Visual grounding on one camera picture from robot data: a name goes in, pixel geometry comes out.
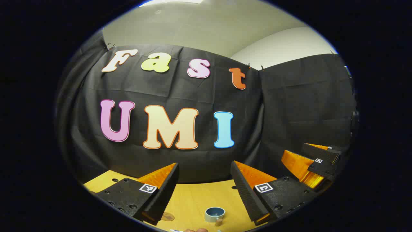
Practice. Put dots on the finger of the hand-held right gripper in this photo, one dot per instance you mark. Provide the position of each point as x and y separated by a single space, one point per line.
297 166
322 152

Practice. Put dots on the wooden desktop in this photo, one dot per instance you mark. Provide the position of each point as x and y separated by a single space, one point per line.
199 196

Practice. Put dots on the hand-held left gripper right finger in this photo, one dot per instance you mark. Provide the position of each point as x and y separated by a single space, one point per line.
246 196

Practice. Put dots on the round brown coaster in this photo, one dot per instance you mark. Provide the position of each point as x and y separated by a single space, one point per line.
168 217

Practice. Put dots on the black backdrop cloth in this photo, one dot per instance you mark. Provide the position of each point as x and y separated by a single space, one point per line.
193 93

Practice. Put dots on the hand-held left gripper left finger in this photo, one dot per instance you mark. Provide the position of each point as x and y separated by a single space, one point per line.
164 196

